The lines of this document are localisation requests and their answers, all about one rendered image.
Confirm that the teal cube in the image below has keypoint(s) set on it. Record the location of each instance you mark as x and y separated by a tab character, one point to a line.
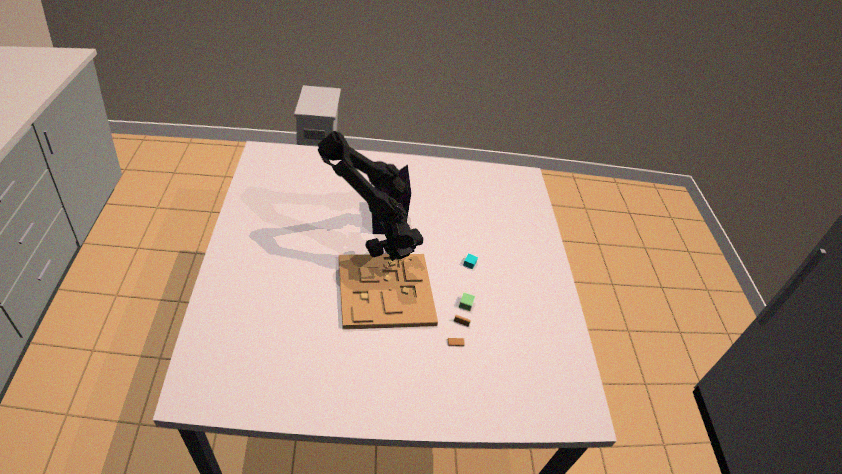
470	261

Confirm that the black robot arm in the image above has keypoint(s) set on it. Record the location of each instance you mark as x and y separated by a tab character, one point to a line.
335	147

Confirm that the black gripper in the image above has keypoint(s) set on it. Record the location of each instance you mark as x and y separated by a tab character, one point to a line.
375	247

